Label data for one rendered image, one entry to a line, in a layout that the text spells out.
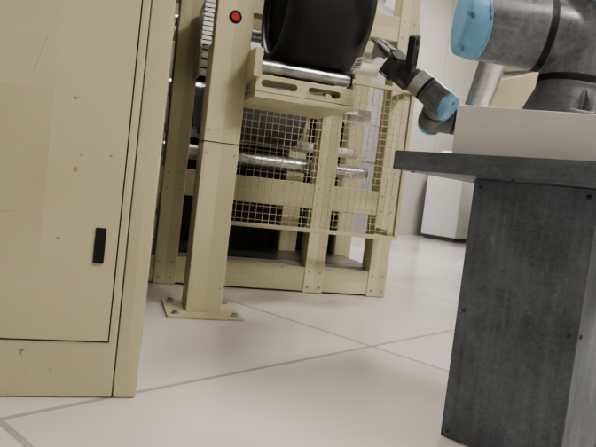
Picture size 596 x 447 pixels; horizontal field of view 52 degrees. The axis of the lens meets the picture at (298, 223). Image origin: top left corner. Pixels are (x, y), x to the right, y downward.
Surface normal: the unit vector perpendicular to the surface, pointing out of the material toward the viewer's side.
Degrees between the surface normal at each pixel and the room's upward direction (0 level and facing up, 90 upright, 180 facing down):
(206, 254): 90
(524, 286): 90
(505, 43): 130
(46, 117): 90
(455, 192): 90
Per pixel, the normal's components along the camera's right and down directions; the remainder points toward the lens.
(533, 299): -0.67, -0.04
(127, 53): 0.29, 0.09
